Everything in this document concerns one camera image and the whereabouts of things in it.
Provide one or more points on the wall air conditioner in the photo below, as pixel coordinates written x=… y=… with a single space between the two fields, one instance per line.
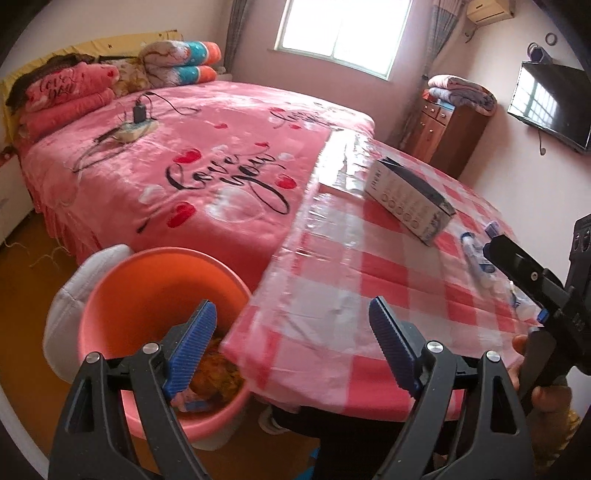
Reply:
x=486 y=12

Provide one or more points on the pink love you bedspread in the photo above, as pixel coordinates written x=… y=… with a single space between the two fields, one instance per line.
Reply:
x=224 y=173

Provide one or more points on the folded blanket on dresser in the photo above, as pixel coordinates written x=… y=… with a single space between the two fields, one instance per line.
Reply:
x=458 y=92

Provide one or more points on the crushed clear plastic bottle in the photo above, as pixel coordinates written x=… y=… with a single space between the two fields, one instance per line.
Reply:
x=491 y=279

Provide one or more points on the orange plastic trash bucket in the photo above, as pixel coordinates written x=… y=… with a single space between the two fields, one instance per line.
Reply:
x=141 y=298

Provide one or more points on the pink folded pillows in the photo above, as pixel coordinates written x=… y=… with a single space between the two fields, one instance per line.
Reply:
x=61 y=97

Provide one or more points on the white bedside cabinet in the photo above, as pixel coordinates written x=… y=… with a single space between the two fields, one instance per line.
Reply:
x=16 y=203

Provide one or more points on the grey curtain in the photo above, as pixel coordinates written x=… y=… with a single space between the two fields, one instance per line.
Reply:
x=432 y=26

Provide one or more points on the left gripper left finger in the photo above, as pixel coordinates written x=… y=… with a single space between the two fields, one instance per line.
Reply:
x=93 y=440

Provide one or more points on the window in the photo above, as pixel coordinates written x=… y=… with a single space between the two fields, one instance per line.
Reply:
x=364 y=35

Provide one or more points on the white power strip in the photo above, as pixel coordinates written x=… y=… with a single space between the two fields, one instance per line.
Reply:
x=131 y=132

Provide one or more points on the brown wooden dresser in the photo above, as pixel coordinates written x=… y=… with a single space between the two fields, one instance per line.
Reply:
x=445 y=136

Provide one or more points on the white milk carton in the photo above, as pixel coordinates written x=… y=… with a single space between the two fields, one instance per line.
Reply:
x=409 y=198

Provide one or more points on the floral pillow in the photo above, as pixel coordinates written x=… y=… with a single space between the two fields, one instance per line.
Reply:
x=132 y=76

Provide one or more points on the black charger with cable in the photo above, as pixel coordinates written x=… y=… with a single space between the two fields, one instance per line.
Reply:
x=141 y=113

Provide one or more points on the rolled orange teal quilt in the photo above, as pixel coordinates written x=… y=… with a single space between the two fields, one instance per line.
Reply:
x=171 y=63

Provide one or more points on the red white checkered plastic cloth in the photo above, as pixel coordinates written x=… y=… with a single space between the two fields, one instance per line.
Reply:
x=305 y=340

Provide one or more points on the white grey cushion stool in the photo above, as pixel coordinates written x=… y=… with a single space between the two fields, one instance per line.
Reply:
x=65 y=313

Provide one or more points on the person's right hand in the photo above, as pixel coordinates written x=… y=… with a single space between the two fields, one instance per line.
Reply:
x=552 y=399

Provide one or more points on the yellow headboard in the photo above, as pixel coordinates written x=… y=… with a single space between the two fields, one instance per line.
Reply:
x=122 y=45

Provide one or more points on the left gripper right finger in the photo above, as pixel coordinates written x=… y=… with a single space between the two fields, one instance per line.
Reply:
x=466 y=422

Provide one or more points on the black wall television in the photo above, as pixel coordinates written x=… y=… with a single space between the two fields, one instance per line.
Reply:
x=556 y=100

